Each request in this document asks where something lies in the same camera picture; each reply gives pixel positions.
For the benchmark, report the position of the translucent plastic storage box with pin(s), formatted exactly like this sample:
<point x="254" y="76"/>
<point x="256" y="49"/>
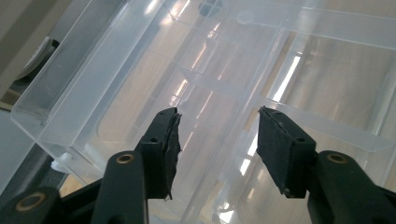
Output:
<point x="77" y="93"/>

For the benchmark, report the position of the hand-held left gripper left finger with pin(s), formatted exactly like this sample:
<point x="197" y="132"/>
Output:
<point x="162" y="155"/>

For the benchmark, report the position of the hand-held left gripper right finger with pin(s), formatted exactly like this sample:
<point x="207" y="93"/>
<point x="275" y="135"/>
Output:
<point x="283" y="149"/>

